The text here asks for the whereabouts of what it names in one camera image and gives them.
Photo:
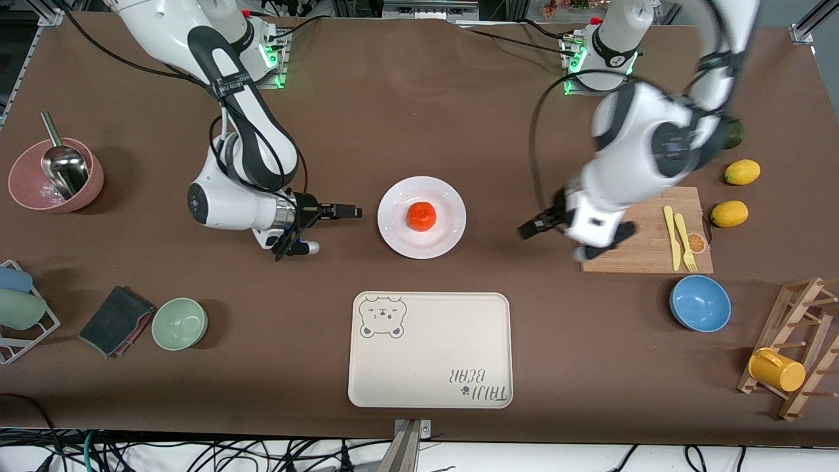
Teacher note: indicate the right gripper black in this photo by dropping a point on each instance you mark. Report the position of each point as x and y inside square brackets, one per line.
[308, 211]

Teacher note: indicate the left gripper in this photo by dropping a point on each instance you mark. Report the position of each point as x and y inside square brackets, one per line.
[549, 219]

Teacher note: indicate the white round plate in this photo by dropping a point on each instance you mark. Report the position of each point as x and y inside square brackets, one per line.
[393, 223]

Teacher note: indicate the whole orange fruit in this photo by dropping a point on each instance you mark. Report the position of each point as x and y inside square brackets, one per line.
[422, 216]

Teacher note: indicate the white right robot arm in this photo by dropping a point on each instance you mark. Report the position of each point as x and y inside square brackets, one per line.
[229, 203]

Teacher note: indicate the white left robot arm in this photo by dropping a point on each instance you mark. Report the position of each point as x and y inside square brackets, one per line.
[639, 131]

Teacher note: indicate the bamboo cutting board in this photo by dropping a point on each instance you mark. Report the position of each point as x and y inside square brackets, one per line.
[655, 255]

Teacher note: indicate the yellow plastic knife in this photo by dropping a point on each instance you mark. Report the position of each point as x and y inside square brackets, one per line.
[672, 239]

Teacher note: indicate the yellow plastic fork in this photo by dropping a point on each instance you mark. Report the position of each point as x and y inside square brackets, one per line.
[682, 229]

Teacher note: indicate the toy orange slice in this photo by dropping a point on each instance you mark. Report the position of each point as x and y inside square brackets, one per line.
[699, 244]

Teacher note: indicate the cream bear print tray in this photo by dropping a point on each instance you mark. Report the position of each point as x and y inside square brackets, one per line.
[432, 354]

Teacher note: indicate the blue bowl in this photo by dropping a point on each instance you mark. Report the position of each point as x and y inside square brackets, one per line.
[700, 305]

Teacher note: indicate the yellow lemon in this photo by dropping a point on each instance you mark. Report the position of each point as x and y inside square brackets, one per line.
[742, 172]
[729, 214]

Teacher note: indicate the pale green bowl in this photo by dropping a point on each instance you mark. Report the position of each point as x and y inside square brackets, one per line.
[178, 324]

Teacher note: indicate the dark green avocado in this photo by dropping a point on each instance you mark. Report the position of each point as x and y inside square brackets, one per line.
[735, 136]

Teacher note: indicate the grey metal box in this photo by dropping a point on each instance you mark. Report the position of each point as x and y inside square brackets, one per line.
[429, 9]

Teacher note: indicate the dark folded cloth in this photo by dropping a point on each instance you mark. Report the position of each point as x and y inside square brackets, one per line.
[115, 321]

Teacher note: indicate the wooden peg dish rack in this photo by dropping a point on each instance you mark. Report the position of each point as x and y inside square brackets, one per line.
[781, 331]

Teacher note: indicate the yellow plastic mug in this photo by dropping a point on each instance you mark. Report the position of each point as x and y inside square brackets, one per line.
[780, 373]

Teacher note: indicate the metal scoop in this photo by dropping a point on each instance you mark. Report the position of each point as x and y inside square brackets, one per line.
[65, 170]

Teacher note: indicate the pink bowl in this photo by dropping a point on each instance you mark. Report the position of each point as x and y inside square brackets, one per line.
[23, 177]

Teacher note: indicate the pale blue cup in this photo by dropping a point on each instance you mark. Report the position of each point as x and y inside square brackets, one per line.
[14, 280]

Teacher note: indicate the pale green cup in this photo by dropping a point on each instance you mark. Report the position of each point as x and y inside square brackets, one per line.
[19, 309]

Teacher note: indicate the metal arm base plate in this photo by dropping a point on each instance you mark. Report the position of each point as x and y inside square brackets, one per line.
[275, 84]
[596, 93]

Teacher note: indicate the metal table bracket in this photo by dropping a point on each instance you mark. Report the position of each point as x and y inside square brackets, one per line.
[408, 452]

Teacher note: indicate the aluminium frame profile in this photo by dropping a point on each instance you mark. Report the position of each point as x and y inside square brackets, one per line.
[51, 16]
[801, 33]

